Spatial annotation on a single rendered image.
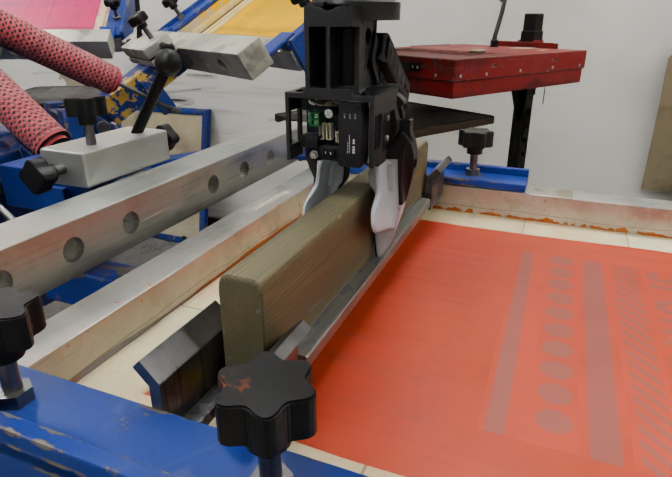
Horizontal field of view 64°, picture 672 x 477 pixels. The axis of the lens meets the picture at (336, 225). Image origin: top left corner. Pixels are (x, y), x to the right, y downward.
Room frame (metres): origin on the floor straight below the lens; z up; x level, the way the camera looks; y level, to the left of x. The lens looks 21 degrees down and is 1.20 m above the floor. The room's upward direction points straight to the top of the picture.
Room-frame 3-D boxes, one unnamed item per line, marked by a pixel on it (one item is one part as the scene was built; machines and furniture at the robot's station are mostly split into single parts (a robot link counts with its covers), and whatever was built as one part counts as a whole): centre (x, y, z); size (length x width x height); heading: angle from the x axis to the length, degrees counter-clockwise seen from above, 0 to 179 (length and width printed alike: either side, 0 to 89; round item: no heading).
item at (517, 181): (0.73, -0.11, 0.97); 0.30 x 0.05 x 0.07; 68
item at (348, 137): (0.44, -0.01, 1.15); 0.09 x 0.08 x 0.12; 158
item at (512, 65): (1.65, -0.37, 1.06); 0.61 x 0.46 x 0.12; 128
